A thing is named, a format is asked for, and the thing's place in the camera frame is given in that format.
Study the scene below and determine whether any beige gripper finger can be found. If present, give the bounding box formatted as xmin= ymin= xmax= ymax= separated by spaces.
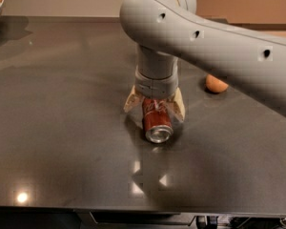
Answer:
xmin=124 ymin=86 xmax=144 ymax=113
xmin=165 ymin=88 xmax=186 ymax=122

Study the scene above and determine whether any red coke can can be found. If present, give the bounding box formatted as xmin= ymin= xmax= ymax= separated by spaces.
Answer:
xmin=142 ymin=98 xmax=174 ymax=143

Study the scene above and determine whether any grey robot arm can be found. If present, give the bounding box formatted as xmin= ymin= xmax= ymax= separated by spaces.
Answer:
xmin=119 ymin=0 xmax=286 ymax=117

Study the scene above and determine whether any orange fruit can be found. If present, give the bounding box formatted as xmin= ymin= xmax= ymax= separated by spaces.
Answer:
xmin=205 ymin=74 xmax=229 ymax=94

